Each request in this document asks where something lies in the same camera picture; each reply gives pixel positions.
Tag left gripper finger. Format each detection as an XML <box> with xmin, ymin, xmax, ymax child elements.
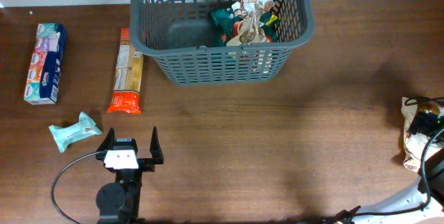
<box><xmin>149</xmin><ymin>127</ymin><xmax>164</xmax><ymax>158</ymax></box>
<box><xmin>97</xmin><ymin>128</ymin><xmax>115</xmax><ymax>152</ymax></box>

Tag beige Pantree snack bag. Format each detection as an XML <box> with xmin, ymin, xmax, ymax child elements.
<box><xmin>401</xmin><ymin>97</ymin><xmax>443</xmax><ymax>172</ymax></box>

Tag green Nescafe bag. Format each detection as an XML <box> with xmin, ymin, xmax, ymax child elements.
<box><xmin>210</xmin><ymin>8</ymin><xmax>280</xmax><ymax>47</ymax></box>

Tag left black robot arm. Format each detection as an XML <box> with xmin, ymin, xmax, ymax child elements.
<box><xmin>96</xmin><ymin>128</ymin><xmax>164</xmax><ymax>224</ymax></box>

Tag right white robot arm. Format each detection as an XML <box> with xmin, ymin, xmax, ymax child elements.
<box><xmin>326</xmin><ymin>110</ymin><xmax>443</xmax><ymax>224</ymax></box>

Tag Kleenex tissue box pack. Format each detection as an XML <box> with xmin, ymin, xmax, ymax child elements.
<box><xmin>24</xmin><ymin>23</ymin><xmax>67</xmax><ymax>105</ymax></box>

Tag small mint green packet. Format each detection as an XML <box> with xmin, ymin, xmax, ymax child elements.
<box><xmin>49</xmin><ymin>112</ymin><xmax>103</xmax><ymax>153</ymax></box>

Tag orange pasta packet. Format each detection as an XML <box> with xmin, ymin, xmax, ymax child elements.
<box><xmin>107</xmin><ymin>28</ymin><xmax>144</xmax><ymax>114</ymax></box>

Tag grey plastic basket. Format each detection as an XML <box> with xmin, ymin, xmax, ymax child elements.
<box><xmin>130</xmin><ymin>0</ymin><xmax>314</xmax><ymax>85</ymax></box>

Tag right black cable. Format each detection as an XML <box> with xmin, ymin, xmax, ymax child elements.
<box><xmin>353</xmin><ymin>96</ymin><xmax>444</xmax><ymax>217</ymax></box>

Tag black cable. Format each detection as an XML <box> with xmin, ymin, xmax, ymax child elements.
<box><xmin>50</xmin><ymin>150</ymin><xmax>105</xmax><ymax>224</ymax></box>
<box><xmin>353</xmin><ymin>96</ymin><xmax>444</xmax><ymax>217</ymax></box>

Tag left black cable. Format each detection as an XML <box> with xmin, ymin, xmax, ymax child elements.
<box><xmin>50</xmin><ymin>150</ymin><xmax>105</xmax><ymax>224</ymax></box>

